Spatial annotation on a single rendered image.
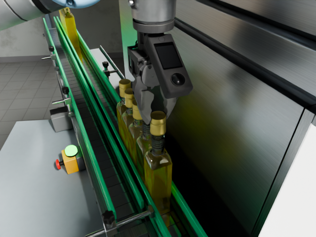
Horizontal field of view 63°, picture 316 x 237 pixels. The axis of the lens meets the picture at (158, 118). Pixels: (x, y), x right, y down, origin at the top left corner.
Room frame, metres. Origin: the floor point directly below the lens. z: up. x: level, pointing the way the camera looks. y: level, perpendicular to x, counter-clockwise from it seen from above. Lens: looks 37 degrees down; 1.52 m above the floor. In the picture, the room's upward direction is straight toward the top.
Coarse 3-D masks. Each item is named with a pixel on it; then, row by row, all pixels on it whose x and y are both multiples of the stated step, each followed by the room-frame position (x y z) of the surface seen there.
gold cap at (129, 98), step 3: (126, 90) 0.59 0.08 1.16; (129, 90) 0.59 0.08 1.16; (132, 90) 0.59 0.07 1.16; (126, 93) 0.58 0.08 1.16; (129, 93) 0.58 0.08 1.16; (132, 93) 0.58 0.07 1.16; (126, 96) 0.58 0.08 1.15; (129, 96) 0.57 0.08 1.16; (132, 96) 0.58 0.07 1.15; (126, 99) 0.58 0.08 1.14; (129, 99) 0.57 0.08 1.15; (132, 99) 0.58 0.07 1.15; (126, 102) 0.58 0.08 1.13; (129, 102) 0.57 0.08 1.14; (126, 105) 0.58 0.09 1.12; (129, 105) 0.57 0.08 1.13
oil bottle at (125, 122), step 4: (124, 112) 0.59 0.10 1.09; (124, 116) 0.58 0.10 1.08; (128, 116) 0.57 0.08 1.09; (132, 116) 0.57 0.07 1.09; (124, 120) 0.57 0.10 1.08; (128, 120) 0.56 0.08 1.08; (132, 120) 0.56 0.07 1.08; (124, 124) 0.57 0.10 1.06; (128, 124) 0.56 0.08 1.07; (124, 128) 0.58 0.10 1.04; (124, 132) 0.58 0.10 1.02; (124, 136) 0.59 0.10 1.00; (128, 136) 0.56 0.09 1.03; (124, 140) 0.59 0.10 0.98; (128, 140) 0.56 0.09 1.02; (124, 144) 0.60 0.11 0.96; (128, 144) 0.56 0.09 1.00; (128, 148) 0.56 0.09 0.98; (128, 152) 0.56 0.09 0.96
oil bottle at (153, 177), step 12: (144, 156) 0.44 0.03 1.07; (156, 156) 0.42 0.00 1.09; (168, 156) 0.42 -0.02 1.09; (144, 168) 0.44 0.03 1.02; (156, 168) 0.40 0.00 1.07; (168, 168) 0.41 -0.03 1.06; (156, 180) 0.40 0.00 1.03; (168, 180) 0.41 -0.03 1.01; (156, 192) 0.40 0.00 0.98; (168, 192) 0.41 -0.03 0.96; (156, 204) 0.40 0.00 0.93; (168, 204) 0.41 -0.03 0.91
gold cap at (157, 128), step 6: (150, 114) 0.43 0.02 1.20; (156, 114) 0.43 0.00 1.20; (162, 114) 0.43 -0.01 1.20; (156, 120) 0.42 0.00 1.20; (162, 120) 0.42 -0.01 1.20; (150, 126) 0.43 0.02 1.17; (156, 126) 0.42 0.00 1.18; (162, 126) 0.42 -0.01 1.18; (150, 132) 0.42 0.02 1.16; (156, 132) 0.42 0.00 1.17; (162, 132) 0.42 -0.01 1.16
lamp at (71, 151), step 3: (66, 147) 0.70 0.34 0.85; (69, 147) 0.69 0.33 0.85; (72, 147) 0.69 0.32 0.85; (75, 147) 0.70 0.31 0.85; (66, 150) 0.68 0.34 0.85; (69, 150) 0.68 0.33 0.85; (72, 150) 0.68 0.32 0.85; (75, 150) 0.69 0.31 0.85; (66, 153) 0.67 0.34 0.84; (69, 153) 0.67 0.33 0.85; (72, 153) 0.67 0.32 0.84; (75, 153) 0.68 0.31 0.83; (69, 156) 0.67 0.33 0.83; (72, 156) 0.67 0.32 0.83
